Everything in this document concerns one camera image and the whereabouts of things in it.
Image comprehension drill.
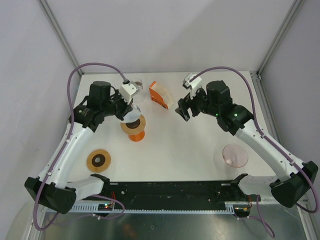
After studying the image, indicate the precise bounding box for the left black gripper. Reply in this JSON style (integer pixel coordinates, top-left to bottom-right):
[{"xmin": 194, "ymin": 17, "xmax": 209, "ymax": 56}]
[{"xmin": 102, "ymin": 89, "xmax": 134, "ymax": 121}]

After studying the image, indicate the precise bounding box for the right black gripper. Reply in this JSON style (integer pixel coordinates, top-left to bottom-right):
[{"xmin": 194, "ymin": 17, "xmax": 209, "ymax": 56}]
[{"xmin": 175, "ymin": 84, "xmax": 220, "ymax": 122}]

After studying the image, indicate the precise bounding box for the white paper coffee filter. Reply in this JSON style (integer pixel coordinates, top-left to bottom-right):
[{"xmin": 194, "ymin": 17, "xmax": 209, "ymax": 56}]
[{"xmin": 122, "ymin": 110, "xmax": 141, "ymax": 124}]

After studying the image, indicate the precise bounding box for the wooden dripper stand ring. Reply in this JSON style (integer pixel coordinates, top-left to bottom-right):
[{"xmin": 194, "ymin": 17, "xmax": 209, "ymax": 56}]
[{"xmin": 120, "ymin": 114, "xmax": 147, "ymax": 136}]

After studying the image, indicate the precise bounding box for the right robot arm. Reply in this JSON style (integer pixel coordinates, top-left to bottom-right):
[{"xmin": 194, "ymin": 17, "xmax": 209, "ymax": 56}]
[{"xmin": 175, "ymin": 78, "xmax": 318, "ymax": 208}]

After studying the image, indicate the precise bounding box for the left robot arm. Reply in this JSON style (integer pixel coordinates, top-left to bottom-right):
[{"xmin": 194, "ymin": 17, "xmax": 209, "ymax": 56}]
[{"xmin": 24, "ymin": 81, "xmax": 141, "ymax": 214}]

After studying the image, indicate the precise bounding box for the orange coffee filter box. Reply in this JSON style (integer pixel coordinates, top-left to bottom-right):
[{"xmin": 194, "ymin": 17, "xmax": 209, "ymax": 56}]
[{"xmin": 148, "ymin": 81, "xmax": 174, "ymax": 110}]

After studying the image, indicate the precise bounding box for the clear glass carafe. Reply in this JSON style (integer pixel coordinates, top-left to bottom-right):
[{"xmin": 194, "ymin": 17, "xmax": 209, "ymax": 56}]
[{"xmin": 133, "ymin": 78, "xmax": 146, "ymax": 104}]

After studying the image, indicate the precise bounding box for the orange glass carafe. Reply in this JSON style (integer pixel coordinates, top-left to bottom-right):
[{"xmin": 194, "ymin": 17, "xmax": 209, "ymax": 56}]
[{"xmin": 128, "ymin": 130, "xmax": 145, "ymax": 142}]

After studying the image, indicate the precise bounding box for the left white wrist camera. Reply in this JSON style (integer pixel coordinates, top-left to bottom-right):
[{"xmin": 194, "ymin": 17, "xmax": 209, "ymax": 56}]
[{"xmin": 118, "ymin": 81, "xmax": 140, "ymax": 104}]

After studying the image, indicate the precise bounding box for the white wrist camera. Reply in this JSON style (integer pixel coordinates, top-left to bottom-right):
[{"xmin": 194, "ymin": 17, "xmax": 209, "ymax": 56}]
[
  {"xmin": 118, "ymin": 81, "xmax": 140, "ymax": 104},
  {"xmin": 182, "ymin": 72, "xmax": 202, "ymax": 100}
]

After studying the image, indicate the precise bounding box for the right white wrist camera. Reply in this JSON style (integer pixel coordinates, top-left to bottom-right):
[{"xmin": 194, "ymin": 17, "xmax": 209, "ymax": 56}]
[{"xmin": 182, "ymin": 72, "xmax": 202, "ymax": 100}]

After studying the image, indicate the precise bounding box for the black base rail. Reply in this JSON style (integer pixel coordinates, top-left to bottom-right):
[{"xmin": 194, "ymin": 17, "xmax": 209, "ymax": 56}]
[{"xmin": 81, "ymin": 179, "xmax": 273, "ymax": 211}]

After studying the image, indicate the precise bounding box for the aluminium frame post right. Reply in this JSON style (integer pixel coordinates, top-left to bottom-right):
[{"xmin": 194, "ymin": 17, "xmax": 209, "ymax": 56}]
[{"xmin": 256, "ymin": 0, "xmax": 307, "ymax": 81}]

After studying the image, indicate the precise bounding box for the aluminium frame post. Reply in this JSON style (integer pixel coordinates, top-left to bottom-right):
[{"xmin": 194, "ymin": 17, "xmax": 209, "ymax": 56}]
[
  {"xmin": 256, "ymin": 0, "xmax": 307, "ymax": 81},
  {"xmin": 37, "ymin": 0, "xmax": 80, "ymax": 68}
]

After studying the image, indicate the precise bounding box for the white cable duct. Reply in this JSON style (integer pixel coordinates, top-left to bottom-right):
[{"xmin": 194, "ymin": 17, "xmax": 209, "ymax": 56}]
[{"xmin": 72, "ymin": 201, "xmax": 265, "ymax": 215}]

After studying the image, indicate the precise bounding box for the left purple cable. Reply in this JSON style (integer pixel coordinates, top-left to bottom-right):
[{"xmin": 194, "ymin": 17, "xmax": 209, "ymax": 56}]
[{"xmin": 33, "ymin": 62, "xmax": 130, "ymax": 231}]

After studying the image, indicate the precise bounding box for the purple cable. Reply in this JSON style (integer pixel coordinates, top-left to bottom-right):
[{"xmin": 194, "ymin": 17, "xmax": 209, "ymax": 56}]
[
  {"xmin": 33, "ymin": 62, "xmax": 130, "ymax": 231},
  {"xmin": 188, "ymin": 66, "xmax": 317, "ymax": 238}
]

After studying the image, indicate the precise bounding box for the aluminium frame post left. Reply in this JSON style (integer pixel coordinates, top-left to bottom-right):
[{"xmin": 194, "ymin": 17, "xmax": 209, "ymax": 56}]
[{"xmin": 37, "ymin": 0, "xmax": 80, "ymax": 68}]

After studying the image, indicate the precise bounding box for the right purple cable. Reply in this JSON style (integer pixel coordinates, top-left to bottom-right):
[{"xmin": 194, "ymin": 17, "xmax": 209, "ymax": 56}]
[{"xmin": 188, "ymin": 66, "xmax": 317, "ymax": 238}]

